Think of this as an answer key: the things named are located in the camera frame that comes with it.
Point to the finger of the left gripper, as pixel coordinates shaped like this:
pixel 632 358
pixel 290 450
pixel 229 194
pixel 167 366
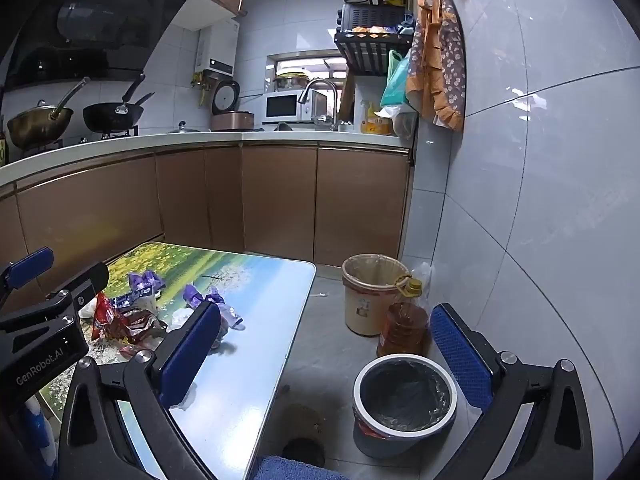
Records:
pixel 15 275
pixel 84 286

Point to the black frying pan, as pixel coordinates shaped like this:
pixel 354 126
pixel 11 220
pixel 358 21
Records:
pixel 115 117

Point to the black wall rack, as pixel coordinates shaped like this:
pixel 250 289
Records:
pixel 370 32

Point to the beige trash bin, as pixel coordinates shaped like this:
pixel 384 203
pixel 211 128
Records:
pixel 370 288

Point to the white water heater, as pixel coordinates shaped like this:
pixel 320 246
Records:
pixel 217 48

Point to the purple wrapper left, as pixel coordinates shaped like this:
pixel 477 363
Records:
pixel 146 283

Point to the brown kitchen cabinets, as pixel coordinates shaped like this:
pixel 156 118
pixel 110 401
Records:
pixel 316 202

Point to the black range hood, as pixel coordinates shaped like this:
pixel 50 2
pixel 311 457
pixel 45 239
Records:
pixel 47 41

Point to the cooking oil bottle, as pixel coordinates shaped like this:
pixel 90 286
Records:
pixel 406 320

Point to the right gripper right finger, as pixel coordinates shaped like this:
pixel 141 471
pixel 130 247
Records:
pixel 556 441

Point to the blue white milk carton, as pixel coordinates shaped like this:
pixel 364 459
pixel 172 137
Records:
pixel 141 300

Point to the chrome faucet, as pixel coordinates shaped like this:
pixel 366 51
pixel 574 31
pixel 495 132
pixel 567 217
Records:
pixel 319 107

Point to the purple wrapper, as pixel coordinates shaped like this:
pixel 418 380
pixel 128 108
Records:
pixel 193 298
pixel 146 283

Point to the yellow seasoning package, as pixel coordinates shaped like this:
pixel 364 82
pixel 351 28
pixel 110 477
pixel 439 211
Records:
pixel 372 123

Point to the orange floral apron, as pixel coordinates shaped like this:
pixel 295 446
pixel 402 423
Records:
pixel 436 81

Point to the landscape print folding table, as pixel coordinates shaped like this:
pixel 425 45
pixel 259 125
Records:
pixel 226 409

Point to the white tissue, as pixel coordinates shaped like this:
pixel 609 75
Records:
pixel 88 310

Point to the white microwave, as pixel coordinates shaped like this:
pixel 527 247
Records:
pixel 282 106

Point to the red snack wrapper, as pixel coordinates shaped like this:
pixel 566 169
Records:
pixel 131 327

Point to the white bin black liner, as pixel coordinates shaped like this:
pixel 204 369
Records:
pixel 400 400

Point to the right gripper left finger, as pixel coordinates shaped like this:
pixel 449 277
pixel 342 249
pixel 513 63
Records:
pixel 94 440

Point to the purple wrapper right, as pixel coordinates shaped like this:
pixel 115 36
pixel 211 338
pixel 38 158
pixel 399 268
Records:
pixel 193 298

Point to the green plastic bag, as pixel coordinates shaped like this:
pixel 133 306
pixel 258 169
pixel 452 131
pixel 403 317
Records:
pixel 394 93

